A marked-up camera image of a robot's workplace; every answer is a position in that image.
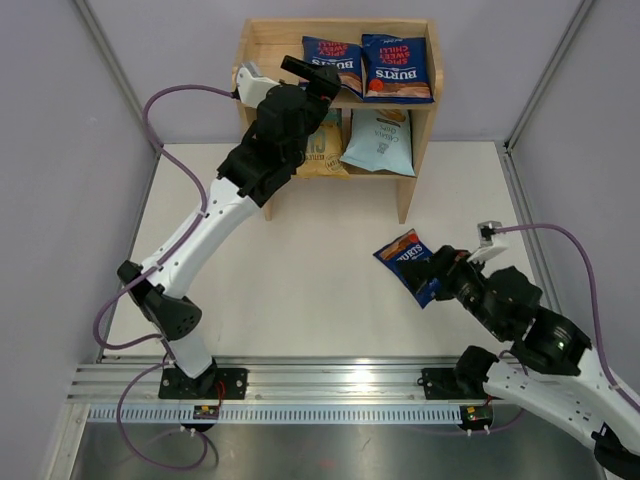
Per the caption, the right aluminium frame post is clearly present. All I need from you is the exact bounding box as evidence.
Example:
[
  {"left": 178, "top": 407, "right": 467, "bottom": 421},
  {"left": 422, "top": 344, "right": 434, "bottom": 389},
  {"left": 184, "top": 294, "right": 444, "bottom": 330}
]
[{"left": 503, "top": 0, "right": 597, "bottom": 154}]

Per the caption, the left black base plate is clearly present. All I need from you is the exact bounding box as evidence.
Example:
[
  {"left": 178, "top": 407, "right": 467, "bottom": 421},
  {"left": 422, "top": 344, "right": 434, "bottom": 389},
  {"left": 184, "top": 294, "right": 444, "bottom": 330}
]
[{"left": 158, "top": 368, "right": 249, "bottom": 400}]

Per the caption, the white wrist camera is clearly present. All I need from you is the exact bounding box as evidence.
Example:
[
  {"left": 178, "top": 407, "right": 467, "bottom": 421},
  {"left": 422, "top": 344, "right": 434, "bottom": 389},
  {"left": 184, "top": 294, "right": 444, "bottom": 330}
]
[
  {"left": 233, "top": 61, "right": 281, "bottom": 108},
  {"left": 468, "top": 221, "right": 509, "bottom": 264}
]

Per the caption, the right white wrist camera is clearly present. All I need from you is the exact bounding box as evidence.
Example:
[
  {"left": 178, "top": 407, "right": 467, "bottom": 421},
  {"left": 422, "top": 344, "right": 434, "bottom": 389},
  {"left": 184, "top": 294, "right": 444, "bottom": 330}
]
[{"left": 468, "top": 221, "right": 509, "bottom": 264}]

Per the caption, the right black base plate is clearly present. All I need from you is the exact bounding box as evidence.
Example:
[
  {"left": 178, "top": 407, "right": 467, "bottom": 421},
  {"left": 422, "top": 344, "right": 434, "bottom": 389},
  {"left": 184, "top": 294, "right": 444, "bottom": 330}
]
[{"left": 416, "top": 367, "right": 487, "bottom": 401}]

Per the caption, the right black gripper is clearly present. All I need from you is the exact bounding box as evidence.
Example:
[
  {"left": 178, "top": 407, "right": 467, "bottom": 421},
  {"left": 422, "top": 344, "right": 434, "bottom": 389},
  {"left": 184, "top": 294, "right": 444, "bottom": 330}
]
[{"left": 394, "top": 243, "right": 508, "bottom": 338}]

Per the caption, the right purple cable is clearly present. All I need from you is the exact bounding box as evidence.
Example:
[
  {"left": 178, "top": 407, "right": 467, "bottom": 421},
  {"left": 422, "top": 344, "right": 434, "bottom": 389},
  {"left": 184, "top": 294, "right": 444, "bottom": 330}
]
[{"left": 494, "top": 222, "right": 640, "bottom": 414}]

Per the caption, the left aluminium frame post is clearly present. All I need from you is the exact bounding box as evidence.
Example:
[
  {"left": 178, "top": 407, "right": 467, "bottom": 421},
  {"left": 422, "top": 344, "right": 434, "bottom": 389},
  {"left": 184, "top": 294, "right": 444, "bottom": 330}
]
[{"left": 69, "top": 0, "right": 159, "bottom": 161}]

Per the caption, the light blue cassava chips bag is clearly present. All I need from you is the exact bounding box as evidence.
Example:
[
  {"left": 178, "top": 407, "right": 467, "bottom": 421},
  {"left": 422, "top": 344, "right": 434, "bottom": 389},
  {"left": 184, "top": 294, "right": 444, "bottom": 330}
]
[{"left": 341, "top": 109, "right": 415, "bottom": 177}]

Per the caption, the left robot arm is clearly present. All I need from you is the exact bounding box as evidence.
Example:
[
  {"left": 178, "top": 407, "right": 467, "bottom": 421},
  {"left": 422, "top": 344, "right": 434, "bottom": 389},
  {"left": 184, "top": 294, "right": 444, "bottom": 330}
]
[{"left": 117, "top": 56, "right": 341, "bottom": 401}]

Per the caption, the blue Burts chips bag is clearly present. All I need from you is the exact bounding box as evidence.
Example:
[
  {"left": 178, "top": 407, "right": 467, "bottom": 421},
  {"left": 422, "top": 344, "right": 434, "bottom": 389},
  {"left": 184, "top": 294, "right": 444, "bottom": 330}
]
[
  {"left": 373, "top": 229, "right": 440, "bottom": 309},
  {"left": 302, "top": 36, "right": 363, "bottom": 100},
  {"left": 361, "top": 34, "right": 434, "bottom": 104}
]

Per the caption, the aluminium frame post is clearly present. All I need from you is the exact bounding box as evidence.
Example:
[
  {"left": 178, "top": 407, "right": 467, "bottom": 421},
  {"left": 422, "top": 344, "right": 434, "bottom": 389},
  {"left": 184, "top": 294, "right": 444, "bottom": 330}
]
[
  {"left": 503, "top": 0, "right": 597, "bottom": 154},
  {"left": 69, "top": 0, "right": 159, "bottom": 161}
]

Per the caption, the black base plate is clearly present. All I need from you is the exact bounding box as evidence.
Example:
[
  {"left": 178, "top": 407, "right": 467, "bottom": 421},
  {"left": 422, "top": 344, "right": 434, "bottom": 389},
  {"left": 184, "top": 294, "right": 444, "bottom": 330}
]
[
  {"left": 158, "top": 368, "right": 249, "bottom": 400},
  {"left": 416, "top": 367, "right": 487, "bottom": 401}
]

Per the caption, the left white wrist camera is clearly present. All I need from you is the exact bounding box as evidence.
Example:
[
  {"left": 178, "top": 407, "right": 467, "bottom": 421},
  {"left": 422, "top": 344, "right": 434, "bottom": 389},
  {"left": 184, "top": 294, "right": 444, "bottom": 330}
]
[{"left": 233, "top": 61, "right": 281, "bottom": 108}]

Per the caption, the wooden two-tier shelf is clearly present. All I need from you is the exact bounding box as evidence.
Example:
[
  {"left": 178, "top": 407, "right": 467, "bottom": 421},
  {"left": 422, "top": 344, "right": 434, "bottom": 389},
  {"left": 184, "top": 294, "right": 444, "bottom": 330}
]
[{"left": 232, "top": 17, "right": 444, "bottom": 224}]

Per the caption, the large yellow kettle chips bag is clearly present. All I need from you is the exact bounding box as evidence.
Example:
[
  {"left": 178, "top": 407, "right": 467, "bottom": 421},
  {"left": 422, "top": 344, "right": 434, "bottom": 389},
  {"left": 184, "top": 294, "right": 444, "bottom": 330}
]
[{"left": 296, "top": 109, "right": 349, "bottom": 179}]

